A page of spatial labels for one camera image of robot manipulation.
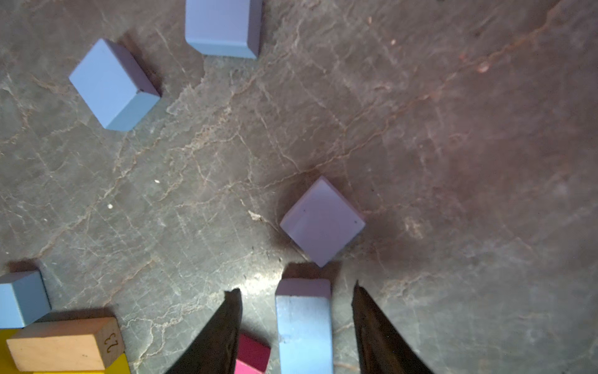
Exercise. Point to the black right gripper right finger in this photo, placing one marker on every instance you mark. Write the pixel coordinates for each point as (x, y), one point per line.
(381, 348)

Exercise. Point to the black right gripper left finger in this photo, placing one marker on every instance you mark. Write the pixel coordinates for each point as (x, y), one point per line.
(215, 349)

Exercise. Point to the light blue block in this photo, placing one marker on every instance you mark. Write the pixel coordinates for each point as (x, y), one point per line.
(304, 325)

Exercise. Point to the light blue small cube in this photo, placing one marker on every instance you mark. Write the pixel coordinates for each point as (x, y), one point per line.
(322, 222)

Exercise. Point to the magenta block front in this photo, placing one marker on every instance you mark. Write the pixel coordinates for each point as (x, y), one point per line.
(253, 356)

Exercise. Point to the tan wood block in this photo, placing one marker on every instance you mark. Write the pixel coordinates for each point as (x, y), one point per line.
(67, 346)

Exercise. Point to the yellow block beside green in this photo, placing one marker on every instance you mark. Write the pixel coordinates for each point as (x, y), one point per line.
(120, 365)

